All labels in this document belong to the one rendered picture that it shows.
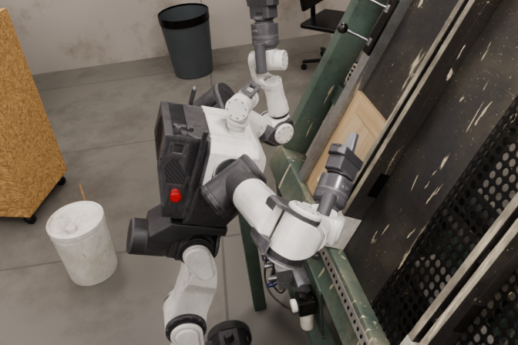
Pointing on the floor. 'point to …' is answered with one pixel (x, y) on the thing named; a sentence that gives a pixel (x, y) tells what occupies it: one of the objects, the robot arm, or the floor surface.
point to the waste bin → (188, 39)
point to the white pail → (83, 242)
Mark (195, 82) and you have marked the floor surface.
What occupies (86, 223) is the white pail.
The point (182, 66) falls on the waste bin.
